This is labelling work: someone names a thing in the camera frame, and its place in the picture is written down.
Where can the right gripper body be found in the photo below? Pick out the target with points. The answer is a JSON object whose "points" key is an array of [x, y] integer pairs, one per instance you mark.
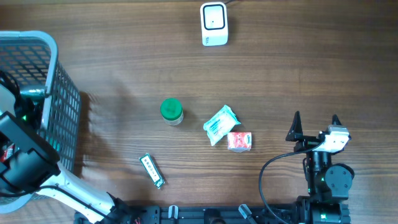
{"points": [[308, 142]]}

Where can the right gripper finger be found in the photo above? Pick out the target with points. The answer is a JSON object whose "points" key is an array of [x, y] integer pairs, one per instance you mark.
{"points": [[335, 120], [295, 132]]}

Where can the red tissue pack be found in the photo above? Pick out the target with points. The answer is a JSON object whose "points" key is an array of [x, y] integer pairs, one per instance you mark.
{"points": [[239, 141]]}

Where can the teal wet wipes pack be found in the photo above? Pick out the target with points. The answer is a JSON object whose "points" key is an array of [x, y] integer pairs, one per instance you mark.
{"points": [[220, 124]]}

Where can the green lid jar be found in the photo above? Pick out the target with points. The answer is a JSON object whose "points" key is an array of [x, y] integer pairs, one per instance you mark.
{"points": [[171, 110]]}

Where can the green white candy bar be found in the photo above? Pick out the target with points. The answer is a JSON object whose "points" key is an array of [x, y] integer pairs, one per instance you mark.
{"points": [[152, 170]]}

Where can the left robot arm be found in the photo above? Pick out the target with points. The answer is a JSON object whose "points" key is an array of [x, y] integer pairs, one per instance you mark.
{"points": [[35, 168]]}

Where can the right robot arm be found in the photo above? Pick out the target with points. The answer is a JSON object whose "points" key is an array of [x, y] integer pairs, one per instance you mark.
{"points": [[328, 183]]}

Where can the white barcode scanner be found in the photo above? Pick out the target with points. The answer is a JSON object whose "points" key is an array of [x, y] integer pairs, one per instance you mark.
{"points": [[214, 24]]}

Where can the grey plastic mesh basket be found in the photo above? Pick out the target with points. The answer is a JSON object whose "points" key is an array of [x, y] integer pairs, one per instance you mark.
{"points": [[50, 102]]}

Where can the red snack stick pack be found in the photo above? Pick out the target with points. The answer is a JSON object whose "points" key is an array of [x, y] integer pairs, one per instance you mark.
{"points": [[7, 151]]}

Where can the black mounting rail base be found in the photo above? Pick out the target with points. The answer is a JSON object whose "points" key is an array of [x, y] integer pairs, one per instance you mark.
{"points": [[241, 214]]}

